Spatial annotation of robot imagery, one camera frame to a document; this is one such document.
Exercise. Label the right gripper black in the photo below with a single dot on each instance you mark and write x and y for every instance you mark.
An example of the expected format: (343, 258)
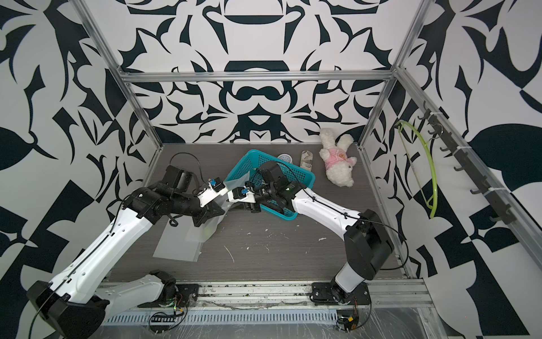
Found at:
(254, 207)

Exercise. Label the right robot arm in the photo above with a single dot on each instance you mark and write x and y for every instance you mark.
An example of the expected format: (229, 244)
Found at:
(366, 240)

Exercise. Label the white plush toy pink shirt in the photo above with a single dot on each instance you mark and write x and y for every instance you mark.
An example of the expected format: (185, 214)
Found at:
(338, 165)

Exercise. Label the translucent zip bag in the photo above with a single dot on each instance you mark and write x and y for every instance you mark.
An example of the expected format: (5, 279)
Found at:
(216, 200)

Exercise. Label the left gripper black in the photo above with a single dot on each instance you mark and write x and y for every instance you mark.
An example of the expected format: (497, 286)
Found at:
(211, 211)

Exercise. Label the green tube hoop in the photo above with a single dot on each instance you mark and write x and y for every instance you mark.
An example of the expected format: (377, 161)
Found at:
(432, 202)

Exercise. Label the black hook rail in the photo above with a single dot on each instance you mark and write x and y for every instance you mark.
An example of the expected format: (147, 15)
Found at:
(471, 164)

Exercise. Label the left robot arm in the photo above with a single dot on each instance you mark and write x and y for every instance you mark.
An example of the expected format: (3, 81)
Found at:
(74, 305)

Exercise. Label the teal plastic basket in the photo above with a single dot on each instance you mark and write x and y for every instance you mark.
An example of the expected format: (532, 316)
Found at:
(253, 160)

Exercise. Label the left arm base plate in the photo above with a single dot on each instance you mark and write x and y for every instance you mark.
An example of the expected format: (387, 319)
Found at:
(186, 294)

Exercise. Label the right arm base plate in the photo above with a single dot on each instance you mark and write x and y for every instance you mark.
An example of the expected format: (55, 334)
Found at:
(330, 293)

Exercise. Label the lower translucent zip bags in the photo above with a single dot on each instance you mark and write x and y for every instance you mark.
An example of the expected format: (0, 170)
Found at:
(181, 243)

